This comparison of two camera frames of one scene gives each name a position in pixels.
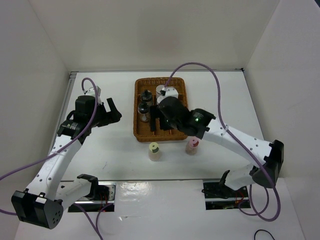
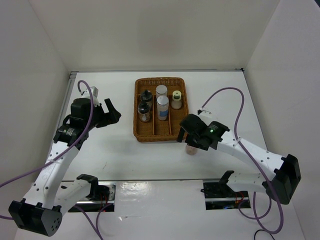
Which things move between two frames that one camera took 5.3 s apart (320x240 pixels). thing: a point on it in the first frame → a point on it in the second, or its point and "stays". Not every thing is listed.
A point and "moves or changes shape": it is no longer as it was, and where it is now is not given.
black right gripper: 154,112 → 191,142
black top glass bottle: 146,97 stays
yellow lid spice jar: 154,152 moves or changes shape
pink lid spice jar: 191,146 stays
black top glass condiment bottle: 143,109 stays
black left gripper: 111,117 stays
